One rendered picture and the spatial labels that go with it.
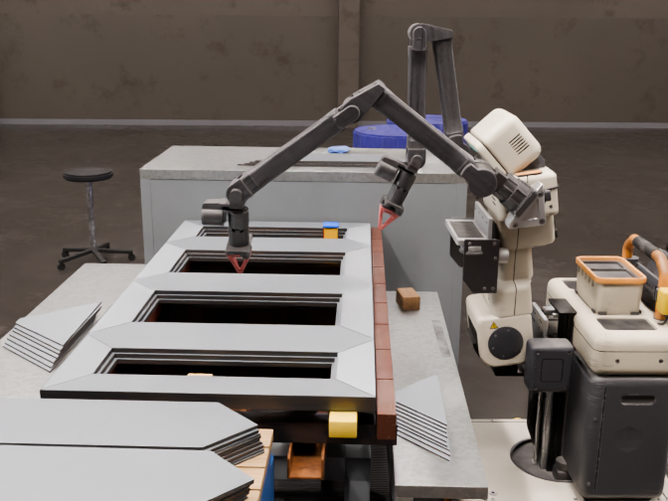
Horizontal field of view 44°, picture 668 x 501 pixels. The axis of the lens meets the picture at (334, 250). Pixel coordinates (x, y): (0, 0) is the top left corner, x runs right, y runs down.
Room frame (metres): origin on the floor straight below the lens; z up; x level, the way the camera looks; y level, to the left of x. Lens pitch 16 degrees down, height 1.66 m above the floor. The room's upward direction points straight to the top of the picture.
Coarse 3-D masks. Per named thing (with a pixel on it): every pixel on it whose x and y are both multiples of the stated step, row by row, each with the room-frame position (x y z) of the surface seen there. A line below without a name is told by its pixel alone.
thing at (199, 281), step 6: (192, 276) 2.50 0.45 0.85; (198, 276) 2.50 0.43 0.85; (204, 276) 2.50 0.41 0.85; (210, 276) 2.51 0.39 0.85; (216, 276) 2.51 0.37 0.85; (192, 282) 2.44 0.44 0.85; (198, 282) 2.44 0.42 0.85; (204, 282) 2.45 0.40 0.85; (210, 282) 2.45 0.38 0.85; (186, 288) 2.39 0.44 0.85; (192, 288) 2.39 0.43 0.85; (198, 288) 2.39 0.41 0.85; (204, 288) 2.39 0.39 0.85
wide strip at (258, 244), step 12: (180, 240) 2.94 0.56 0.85; (192, 240) 2.94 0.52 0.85; (204, 240) 2.94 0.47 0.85; (216, 240) 2.95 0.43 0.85; (228, 240) 2.95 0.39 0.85; (252, 240) 2.95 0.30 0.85; (264, 240) 2.95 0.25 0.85; (276, 240) 2.95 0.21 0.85; (288, 240) 2.95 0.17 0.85; (300, 240) 2.95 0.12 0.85; (312, 240) 2.96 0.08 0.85; (324, 240) 2.96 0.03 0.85; (336, 240) 2.96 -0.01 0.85; (348, 240) 2.96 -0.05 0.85
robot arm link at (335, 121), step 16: (336, 112) 2.18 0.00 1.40; (352, 112) 2.13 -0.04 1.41; (320, 128) 2.17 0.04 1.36; (336, 128) 2.16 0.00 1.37; (288, 144) 2.19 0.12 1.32; (304, 144) 2.18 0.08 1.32; (320, 144) 2.18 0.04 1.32; (272, 160) 2.19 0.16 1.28; (288, 160) 2.18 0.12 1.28; (240, 176) 2.24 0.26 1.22; (256, 176) 2.19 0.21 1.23; (272, 176) 2.19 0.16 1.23
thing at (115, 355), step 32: (192, 256) 2.81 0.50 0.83; (224, 256) 2.80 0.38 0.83; (256, 256) 2.80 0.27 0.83; (288, 256) 2.80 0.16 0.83; (320, 256) 2.79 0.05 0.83; (128, 352) 1.92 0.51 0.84; (160, 352) 1.92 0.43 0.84; (192, 352) 1.92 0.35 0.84; (224, 352) 1.92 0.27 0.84; (256, 352) 1.91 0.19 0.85; (288, 352) 1.91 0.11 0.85; (320, 352) 1.91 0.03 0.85
